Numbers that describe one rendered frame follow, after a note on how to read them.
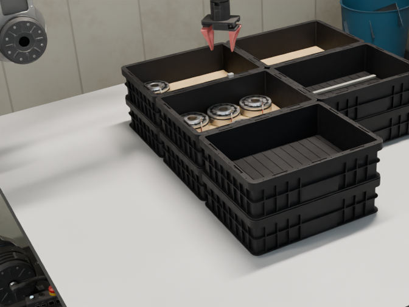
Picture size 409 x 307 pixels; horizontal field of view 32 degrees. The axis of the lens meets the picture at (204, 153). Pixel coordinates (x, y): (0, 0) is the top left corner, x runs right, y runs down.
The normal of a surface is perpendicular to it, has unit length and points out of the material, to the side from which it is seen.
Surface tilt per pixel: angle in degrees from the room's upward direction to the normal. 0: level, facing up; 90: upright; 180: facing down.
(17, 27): 90
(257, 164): 0
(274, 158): 0
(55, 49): 90
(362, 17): 95
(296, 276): 0
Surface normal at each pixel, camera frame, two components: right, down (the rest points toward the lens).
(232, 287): -0.07, -0.87
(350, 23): -0.82, 0.40
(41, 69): 0.47, 0.40
